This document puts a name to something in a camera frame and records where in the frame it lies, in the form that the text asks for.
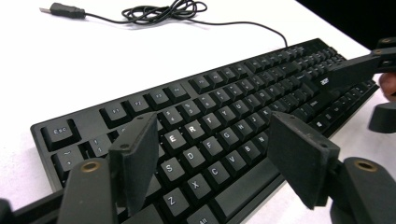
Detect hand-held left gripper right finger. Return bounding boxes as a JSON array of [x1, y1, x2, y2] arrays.
[[267, 110, 341, 210]]

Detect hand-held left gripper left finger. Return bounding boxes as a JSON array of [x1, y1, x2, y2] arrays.
[[107, 112, 160, 217]]

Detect black computer keyboard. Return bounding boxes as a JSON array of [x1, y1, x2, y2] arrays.
[[30, 37, 381, 224]]

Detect black keyboard cable with plug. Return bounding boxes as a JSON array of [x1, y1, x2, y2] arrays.
[[39, 0, 290, 49]]

